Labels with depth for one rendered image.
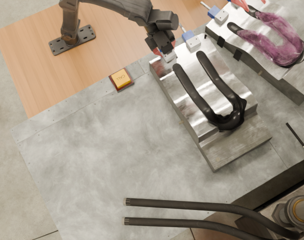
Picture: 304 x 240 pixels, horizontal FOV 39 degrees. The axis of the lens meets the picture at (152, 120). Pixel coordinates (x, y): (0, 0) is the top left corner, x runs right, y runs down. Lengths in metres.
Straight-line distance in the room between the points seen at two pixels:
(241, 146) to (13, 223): 1.47
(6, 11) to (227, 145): 1.91
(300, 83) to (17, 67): 1.16
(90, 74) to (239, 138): 0.67
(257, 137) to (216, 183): 0.23
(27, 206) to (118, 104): 1.07
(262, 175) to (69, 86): 0.86
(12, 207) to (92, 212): 1.01
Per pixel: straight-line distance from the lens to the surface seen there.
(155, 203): 1.60
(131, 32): 1.88
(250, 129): 1.68
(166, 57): 1.67
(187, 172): 1.68
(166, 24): 1.50
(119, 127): 1.73
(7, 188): 2.65
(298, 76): 1.73
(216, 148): 1.64
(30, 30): 1.98
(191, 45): 1.71
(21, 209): 2.61
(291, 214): 1.47
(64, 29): 1.75
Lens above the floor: 2.45
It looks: 73 degrees down
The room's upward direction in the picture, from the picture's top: 9 degrees counter-clockwise
